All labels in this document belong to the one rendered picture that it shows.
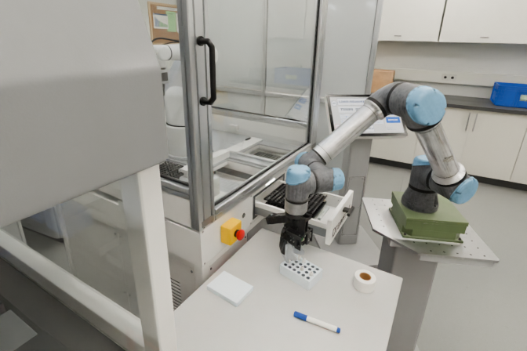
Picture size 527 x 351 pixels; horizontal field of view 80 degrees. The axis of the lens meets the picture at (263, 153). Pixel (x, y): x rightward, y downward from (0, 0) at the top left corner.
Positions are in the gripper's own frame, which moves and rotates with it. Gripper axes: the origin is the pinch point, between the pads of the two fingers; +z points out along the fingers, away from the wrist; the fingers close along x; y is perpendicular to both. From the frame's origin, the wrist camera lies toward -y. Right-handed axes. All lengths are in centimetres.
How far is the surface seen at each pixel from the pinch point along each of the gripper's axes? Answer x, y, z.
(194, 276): -22.9, -24.1, 8.4
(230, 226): -10.3, -18.2, -9.8
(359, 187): 127, -29, 28
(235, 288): -20.2, -5.7, 3.6
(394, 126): 133, -14, -20
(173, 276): -25.0, -34.9, 13.2
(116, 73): -58, 13, -69
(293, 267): -1.2, 3.6, 1.6
